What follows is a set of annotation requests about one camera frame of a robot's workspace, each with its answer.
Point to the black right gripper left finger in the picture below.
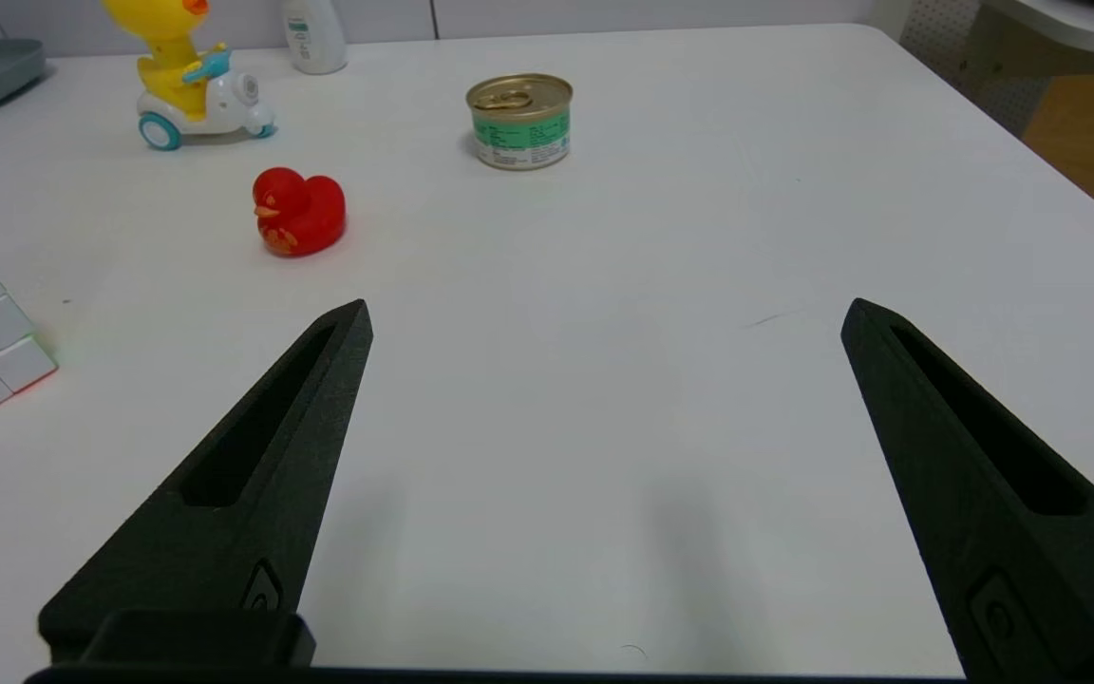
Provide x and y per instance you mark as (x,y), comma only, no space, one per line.
(262,484)

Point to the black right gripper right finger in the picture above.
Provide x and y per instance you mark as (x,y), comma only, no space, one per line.
(993,494)

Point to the yellow duck toy on scooter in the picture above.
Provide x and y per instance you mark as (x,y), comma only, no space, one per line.
(177,81)

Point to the tin can with green label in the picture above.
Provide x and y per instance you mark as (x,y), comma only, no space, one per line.
(520,123)

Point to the white bottle with grey cap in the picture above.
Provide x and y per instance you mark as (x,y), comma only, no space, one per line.
(312,38)

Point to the white side table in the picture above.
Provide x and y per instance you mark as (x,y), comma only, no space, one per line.
(1079,21)

